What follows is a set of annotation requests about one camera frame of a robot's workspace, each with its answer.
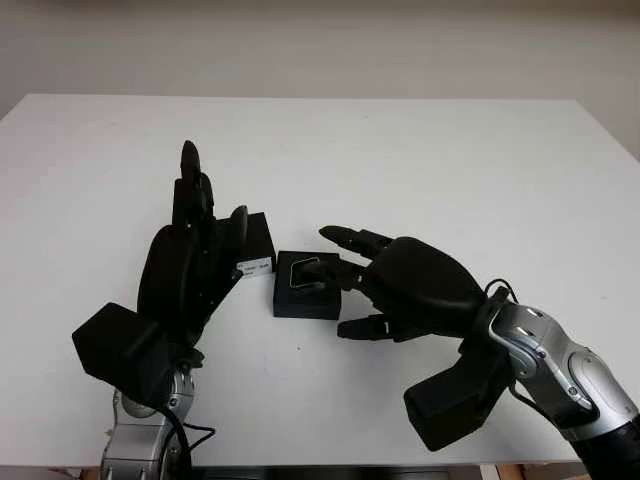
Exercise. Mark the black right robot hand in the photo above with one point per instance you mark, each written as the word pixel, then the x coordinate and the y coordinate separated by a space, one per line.
pixel 425 285

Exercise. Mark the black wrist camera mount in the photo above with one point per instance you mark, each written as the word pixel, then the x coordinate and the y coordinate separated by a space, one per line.
pixel 117 345
pixel 450 405

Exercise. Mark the black camera box base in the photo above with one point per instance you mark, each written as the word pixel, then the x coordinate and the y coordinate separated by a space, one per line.
pixel 305 310

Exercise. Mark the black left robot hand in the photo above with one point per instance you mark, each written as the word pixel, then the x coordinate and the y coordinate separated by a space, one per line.
pixel 170 280

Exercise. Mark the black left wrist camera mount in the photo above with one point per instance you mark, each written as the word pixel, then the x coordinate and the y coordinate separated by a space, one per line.
pixel 117 345

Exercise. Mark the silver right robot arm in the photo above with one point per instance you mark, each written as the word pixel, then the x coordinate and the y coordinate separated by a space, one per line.
pixel 565 365

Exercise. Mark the small silver square camera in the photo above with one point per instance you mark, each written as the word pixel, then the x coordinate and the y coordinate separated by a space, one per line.
pixel 296 280

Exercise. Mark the black RealSense box lid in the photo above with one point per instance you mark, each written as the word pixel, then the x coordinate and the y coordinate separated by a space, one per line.
pixel 260 235

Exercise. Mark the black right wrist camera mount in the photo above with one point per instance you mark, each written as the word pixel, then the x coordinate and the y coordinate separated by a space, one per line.
pixel 450 405

